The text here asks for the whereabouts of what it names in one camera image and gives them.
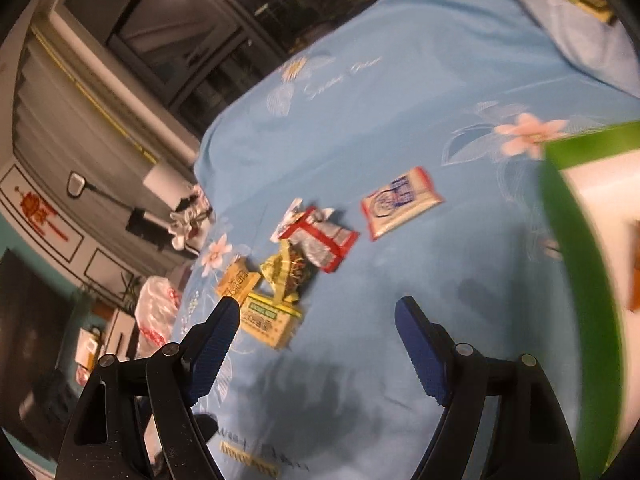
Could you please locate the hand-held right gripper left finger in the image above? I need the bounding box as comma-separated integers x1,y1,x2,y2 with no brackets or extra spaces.
55,296,242,480

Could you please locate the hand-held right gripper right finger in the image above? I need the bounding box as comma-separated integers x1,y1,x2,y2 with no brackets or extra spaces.
394,296,583,480

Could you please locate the red silver snack packet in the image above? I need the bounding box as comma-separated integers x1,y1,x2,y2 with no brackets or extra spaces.
277,206,361,274

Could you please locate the white blue red snack packet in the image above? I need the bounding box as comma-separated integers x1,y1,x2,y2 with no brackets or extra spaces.
361,166,445,242

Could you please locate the green cardboard box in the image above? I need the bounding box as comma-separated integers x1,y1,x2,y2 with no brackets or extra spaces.
537,121,640,480

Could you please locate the yellow green label snack packet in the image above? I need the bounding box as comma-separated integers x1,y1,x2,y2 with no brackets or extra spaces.
239,292,304,351

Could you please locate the orange yellow snack packet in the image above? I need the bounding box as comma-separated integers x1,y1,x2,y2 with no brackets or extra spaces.
216,258,262,306

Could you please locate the white plastic bag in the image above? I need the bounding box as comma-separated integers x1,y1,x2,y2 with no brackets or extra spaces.
134,276,183,346

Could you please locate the white cabinet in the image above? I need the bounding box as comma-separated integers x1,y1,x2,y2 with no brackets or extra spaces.
100,305,146,361

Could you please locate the white ribbon bow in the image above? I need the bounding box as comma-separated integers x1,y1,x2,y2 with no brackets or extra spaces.
169,185,216,251

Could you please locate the white paper bag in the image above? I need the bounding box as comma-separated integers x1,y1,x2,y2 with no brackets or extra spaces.
75,327,104,386

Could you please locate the black device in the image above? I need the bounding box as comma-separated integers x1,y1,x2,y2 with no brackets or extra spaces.
125,207,177,252

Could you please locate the white lampshade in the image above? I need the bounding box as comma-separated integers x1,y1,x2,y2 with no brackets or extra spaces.
142,162,188,201

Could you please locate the black television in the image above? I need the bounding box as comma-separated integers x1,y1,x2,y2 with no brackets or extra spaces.
0,250,76,441

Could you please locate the white gooseneck lamp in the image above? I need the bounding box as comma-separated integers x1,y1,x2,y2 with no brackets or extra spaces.
66,171,133,210

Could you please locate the blue floral bedsheet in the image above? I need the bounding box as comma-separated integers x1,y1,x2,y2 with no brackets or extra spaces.
145,0,640,480

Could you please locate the grey curtain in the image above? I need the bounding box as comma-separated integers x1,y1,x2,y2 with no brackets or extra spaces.
12,25,201,201

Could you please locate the dark window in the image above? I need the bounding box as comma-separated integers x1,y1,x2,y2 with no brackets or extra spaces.
50,0,281,121

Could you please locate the blue pillow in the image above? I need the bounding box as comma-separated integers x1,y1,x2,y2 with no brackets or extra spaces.
505,0,638,96

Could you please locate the red wall ornament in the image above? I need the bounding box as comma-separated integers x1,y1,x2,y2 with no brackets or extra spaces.
12,185,68,243

